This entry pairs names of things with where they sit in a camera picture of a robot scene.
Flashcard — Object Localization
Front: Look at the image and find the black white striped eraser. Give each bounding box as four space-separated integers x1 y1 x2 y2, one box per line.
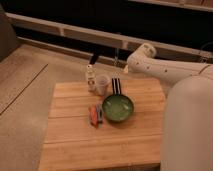
112 78 122 94

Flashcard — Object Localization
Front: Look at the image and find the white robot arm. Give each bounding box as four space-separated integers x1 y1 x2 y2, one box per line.
127 43 213 171

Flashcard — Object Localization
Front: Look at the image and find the white ceramic cup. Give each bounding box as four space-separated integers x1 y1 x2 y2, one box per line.
96 75 110 96

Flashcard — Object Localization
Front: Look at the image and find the white small bottle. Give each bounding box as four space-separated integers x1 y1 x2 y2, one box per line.
86 64 96 92

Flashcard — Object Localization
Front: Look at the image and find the grey blue stapler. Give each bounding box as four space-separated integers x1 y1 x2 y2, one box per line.
96 104 103 123

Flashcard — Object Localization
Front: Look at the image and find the green bowl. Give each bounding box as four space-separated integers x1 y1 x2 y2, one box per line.
102 94 134 122

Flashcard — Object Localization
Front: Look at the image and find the orange marker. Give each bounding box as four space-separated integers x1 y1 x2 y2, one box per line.
90 106 98 126

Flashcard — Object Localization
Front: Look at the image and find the wooden table board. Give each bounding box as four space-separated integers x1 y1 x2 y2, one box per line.
39 78 165 171

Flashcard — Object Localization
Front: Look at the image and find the white window rail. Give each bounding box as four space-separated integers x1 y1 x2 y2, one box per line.
6 13 213 59

